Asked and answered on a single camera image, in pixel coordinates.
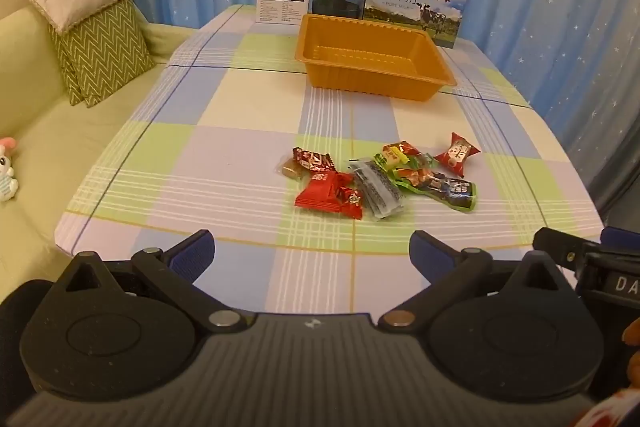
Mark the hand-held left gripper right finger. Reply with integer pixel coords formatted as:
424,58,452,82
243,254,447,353
378,231,576,333

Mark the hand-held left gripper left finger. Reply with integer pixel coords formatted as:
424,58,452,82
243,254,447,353
52,230,245,334

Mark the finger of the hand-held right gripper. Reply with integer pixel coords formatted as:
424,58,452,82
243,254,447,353
532,227,640,268

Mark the green blue snack packet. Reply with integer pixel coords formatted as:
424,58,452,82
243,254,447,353
395,167,479,212

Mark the clear packet with dark filling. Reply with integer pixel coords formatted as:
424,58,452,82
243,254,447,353
348,158,405,221

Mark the small red candy packet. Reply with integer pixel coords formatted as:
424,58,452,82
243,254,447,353
332,182,364,221

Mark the yellow green snack packet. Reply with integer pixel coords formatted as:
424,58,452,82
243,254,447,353
374,146,416,180

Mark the red white twisted candy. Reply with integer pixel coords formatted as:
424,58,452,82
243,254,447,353
433,132,482,178

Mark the red orange snack packet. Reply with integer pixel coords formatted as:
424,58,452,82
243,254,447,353
382,141,425,158

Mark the large red snack packet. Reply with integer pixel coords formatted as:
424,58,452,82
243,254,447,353
294,172,352,211

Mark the dark red snack bar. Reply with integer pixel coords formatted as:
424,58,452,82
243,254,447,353
291,147,337,172

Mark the orange plastic tray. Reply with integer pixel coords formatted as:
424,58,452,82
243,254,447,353
292,13,458,102

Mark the person's right hand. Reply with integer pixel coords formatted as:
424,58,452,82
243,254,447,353
622,318,640,385

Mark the red white patterned clothing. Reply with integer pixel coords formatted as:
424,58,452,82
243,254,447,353
575,384,640,427

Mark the plaid tablecloth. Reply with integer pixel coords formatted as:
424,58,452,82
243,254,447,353
54,4,606,318

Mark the light green sofa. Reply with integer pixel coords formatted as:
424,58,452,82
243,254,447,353
0,2,201,308

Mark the white plush toy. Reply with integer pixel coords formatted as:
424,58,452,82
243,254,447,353
0,138,20,202

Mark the green chevron cushion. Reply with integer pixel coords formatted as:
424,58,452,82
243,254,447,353
47,23,85,106
64,0,156,108

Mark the milk carton box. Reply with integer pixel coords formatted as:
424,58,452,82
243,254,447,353
361,0,472,48

